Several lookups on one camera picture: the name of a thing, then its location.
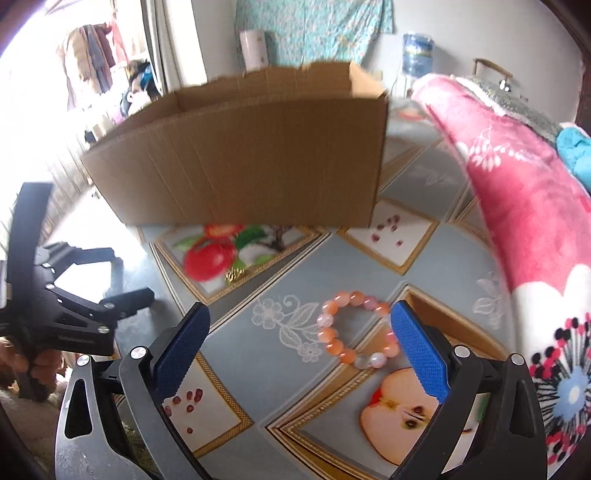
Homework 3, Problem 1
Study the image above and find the pink floral blanket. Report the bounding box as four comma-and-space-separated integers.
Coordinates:
410, 75, 591, 480

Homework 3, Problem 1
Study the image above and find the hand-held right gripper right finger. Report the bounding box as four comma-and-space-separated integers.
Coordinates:
390, 300, 549, 480

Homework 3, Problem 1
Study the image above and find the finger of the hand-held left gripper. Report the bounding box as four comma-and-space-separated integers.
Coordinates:
51, 286, 156, 333
34, 242, 122, 281

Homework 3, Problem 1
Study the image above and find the pink rolled mat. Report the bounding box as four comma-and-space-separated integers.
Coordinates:
239, 28, 269, 72

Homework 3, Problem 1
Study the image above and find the grey patterned blanket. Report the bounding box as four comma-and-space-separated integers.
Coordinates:
455, 74, 561, 141

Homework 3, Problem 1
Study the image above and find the orange bead bracelet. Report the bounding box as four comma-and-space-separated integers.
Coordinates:
316, 290, 402, 370

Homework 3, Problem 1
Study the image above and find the grey curtain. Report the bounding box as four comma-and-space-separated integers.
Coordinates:
141, 0, 208, 95

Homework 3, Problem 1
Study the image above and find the pile of clothes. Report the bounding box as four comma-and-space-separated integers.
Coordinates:
117, 62, 162, 121

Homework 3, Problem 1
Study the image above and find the teal floral wall cloth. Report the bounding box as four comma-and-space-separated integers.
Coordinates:
235, 0, 395, 70

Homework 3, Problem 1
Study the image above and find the blue water jug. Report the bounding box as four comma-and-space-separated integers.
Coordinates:
402, 31, 435, 79

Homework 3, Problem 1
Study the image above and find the row of hanging clothes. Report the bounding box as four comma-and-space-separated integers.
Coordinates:
60, 21, 130, 109

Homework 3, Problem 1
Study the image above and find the brown cardboard box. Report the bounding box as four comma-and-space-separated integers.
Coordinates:
81, 60, 389, 230

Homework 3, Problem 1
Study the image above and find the wooden chair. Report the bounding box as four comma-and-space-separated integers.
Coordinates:
472, 58, 514, 93

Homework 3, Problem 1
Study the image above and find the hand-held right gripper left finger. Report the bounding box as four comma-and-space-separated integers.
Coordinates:
54, 302, 212, 480

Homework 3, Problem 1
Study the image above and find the person's left hand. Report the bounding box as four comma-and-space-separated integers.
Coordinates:
0, 337, 68, 393

